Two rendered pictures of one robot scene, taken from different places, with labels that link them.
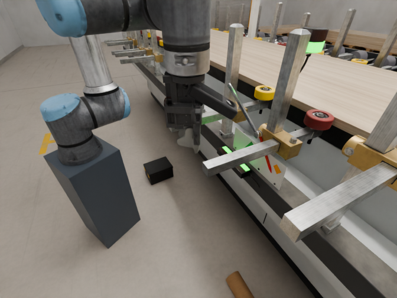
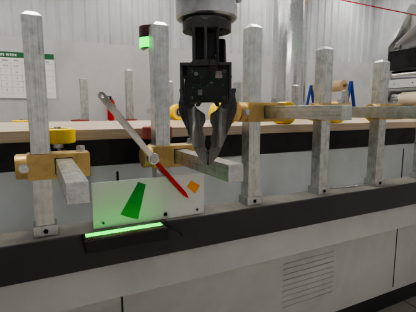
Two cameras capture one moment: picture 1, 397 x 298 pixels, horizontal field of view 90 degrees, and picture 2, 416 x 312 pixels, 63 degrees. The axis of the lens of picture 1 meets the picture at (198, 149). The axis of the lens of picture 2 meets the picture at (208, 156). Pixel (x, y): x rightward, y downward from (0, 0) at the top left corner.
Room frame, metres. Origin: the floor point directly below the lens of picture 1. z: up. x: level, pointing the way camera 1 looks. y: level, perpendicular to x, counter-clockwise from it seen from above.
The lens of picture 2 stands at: (0.43, 0.54, 0.95)
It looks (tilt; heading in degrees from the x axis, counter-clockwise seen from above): 8 degrees down; 270
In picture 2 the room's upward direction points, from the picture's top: straight up
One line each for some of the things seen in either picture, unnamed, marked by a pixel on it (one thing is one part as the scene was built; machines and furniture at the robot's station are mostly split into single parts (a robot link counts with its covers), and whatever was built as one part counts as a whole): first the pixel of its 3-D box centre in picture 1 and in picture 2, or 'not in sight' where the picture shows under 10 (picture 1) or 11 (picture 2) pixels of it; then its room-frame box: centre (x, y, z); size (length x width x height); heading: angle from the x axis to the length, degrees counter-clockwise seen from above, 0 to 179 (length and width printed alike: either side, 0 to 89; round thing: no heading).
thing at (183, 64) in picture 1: (187, 61); (208, 7); (0.42, 0.02, 1.10); 0.10 x 0.09 x 0.05; 178
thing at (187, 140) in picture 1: (188, 142); (217, 136); (0.41, 0.03, 0.91); 0.06 x 0.03 x 0.09; 88
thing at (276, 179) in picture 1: (254, 155); (152, 199); (0.55, -0.20, 0.75); 0.26 x 0.01 x 0.10; 27
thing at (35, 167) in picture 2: (231, 109); (53, 164); (0.74, -0.14, 0.84); 0.14 x 0.06 x 0.05; 27
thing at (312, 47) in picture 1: (309, 45); (151, 43); (0.56, -0.28, 1.11); 0.06 x 0.06 x 0.02
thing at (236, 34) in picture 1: (230, 94); (39, 139); (0.76, -0.12, 0.89); 0.04 x 0.04 x 0.48; 27
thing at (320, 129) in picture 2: not in sight; (320, 130); (0.09, -0.46, 0.89); 0.04 x 0.04 x 0.48; 27
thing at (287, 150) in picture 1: (277, 139); (169, 155); (0.52, -0.25, 0.85); 0.14 x 0.06 x 0.05; 27
